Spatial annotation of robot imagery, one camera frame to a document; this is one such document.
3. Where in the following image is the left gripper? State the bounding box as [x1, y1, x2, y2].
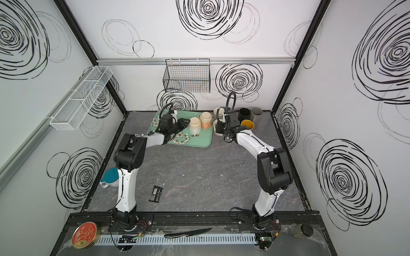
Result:
[169, 119, 191, 137]

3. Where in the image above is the blue mug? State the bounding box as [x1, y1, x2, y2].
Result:
[241, 119, 255, 130]

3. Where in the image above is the black mug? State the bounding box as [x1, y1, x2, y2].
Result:
[238, 108, 251, 122]

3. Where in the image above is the green floral tray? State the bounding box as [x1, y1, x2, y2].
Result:
[146, 109, 214, 148]

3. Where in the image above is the orange cream mug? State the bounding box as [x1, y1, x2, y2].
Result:
[200, 112, 213, 129]

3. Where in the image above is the speckled cream mug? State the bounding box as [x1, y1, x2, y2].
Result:
[189, 117, 202, 136]

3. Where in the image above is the grey brown mug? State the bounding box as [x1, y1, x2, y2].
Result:
[250, 107, 263, 126]

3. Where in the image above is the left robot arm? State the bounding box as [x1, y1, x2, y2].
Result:
[112, 103, 190, 231]

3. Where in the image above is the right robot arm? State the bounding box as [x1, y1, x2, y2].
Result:
[218, 91, 293, 230]

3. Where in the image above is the teal white cup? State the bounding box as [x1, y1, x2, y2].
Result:
[99, 167, 119, 189]

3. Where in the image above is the white mesh shelf basket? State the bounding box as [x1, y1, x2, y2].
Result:
[50, 66, 113, 131]

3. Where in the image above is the black knife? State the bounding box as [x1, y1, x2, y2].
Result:
[163, 228, 212, 239]

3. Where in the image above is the dark lidded jar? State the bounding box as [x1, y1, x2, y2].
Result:
[293, 224, 314, 239]

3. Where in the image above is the red round tin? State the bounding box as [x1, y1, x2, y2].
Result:
[72, 222, 100, 249]

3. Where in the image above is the black wire basket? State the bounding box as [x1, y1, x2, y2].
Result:
[163, 58, 211, 93]

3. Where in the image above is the white slotted cable duct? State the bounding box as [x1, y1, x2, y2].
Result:
[95, 233, 257, 246]

